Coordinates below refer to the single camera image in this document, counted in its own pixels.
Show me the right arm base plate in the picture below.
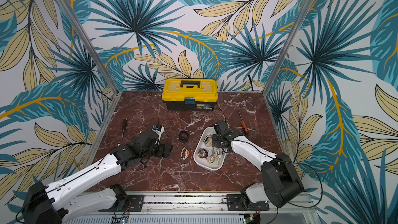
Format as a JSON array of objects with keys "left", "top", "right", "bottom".
[{"left": 223, "top": 190, "right": 269, "bottom": 211}]

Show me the beige square watch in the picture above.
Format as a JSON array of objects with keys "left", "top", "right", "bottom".
[{"left": 204, "top": 136, "right": 212, "bottom": 147}]

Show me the beige looped watch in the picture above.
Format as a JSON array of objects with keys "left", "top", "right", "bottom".
[{"left": 207, "top": 153, "right": 220, "bottom": 166}]

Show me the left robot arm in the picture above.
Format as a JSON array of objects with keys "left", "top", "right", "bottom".
[{"left": 16, "top": 143, "right": 173, "bottom": 224}]

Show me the black round watch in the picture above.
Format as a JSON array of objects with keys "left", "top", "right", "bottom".
[{"left": 178, "top": 130, "right": 190, "bottom": 143}]

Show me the yellow black toolbox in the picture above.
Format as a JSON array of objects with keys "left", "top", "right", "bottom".
[{"left": 162, "top": 78, "right": 218, "bottom": 111}]

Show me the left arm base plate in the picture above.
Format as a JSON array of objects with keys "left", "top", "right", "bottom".
[{"left": 99, "top": 184, "right": 145, "bottom": 213}]

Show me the white plastic storage tray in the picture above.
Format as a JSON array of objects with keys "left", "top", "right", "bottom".
[{"left": 193, "top": 127, "right": 227, "bottom": 171}]

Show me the aluminium front rail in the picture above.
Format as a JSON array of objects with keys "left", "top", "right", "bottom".
[{"left": 61, "top": 190, "right": 321, "bottom": 224}]

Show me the orange handle screwdriver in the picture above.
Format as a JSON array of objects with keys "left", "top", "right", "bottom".
[{"left": 238, "top": 111, "right": 249, "bottom": 134}]

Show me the black yellow screwdriver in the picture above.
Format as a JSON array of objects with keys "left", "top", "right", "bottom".
[{"left": 121, "top": 118, "right": 128, "bottom": 140}]

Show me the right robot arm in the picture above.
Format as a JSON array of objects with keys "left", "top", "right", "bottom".
[{"left": 212, "top": 120, "right": 304, "bottom": 208}]

